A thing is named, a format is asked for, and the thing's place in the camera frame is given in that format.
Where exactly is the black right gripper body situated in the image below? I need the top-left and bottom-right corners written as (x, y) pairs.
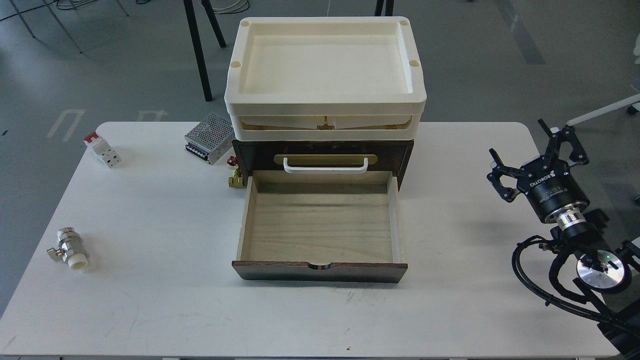
top-left (518, 156), bottom-right (590, 224)

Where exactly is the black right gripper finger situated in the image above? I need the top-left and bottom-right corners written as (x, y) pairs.
top-left (486, 148), bottom-right (526, 204)
top-left (537, 119), bottom-right (589, 166)

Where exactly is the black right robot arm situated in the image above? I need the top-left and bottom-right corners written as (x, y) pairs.
top-left (487, 120), bottom-right (640, 360)

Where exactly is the white chair base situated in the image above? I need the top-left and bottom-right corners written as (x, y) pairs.
top-left (566, 75), bottom-right (640, 126)

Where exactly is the open wooden drawer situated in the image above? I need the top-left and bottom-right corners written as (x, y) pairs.
top-left (231, 171), bottom-right (408, 283)

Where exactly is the cream plastic tray stack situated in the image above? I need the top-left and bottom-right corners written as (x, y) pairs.
top-left (224, 16), bottom-right (427, 142)

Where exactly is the metal mesh power supply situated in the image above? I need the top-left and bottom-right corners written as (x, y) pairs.
top-left (184, 112), bottom-right (234, 165)

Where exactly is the white red circuit breaker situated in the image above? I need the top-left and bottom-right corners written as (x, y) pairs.
top-left (83, 131), bottom-right (121, 167)

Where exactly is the silver pipe valve fitting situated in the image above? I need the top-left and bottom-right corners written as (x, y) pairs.
top-left (46, 227), bottom-right (89, 271)

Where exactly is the white drawer handle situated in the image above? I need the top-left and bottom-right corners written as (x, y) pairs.
top-left (283, 157), bottom-right (370, 174)

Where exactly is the brass valve red handle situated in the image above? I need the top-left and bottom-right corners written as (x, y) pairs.
top-left (226, 156), bottom-right (246, 189)

